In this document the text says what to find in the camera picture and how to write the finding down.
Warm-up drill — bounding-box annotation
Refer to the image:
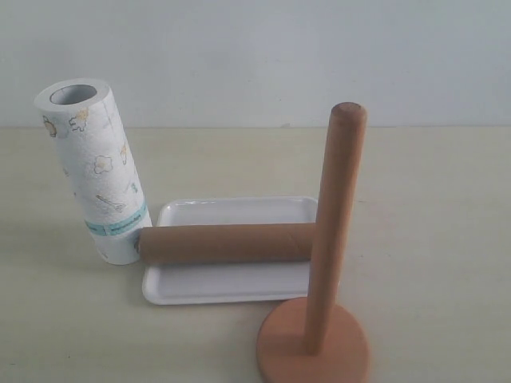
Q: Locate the brown cardboard tube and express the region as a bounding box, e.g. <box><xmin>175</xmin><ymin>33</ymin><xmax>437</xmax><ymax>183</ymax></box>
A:
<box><xmin>137</xmin><ymin>223</ymin><xmax>315</xmax><ymax>265</ymax></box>

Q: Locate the terracotta paper towel holder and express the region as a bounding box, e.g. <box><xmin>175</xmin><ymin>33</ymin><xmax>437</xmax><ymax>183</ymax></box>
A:
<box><xmin>256</xmin><ymin>102</ymin><xmax>370</xmax><ymax>382</ymax></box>

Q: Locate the printed paper towel roll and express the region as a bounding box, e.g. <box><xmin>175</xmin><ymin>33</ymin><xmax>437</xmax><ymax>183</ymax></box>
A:
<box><xmin>34</xmin><ymin>78</ymin><xmax>152</xmax><ymax>265</ymax></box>

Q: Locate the white plastic tray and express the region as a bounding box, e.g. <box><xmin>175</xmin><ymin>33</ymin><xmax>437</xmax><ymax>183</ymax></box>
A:
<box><xmin>138</xmin><ymin>196</ymin><xmax>317</xmax><ymax>306</ymax></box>

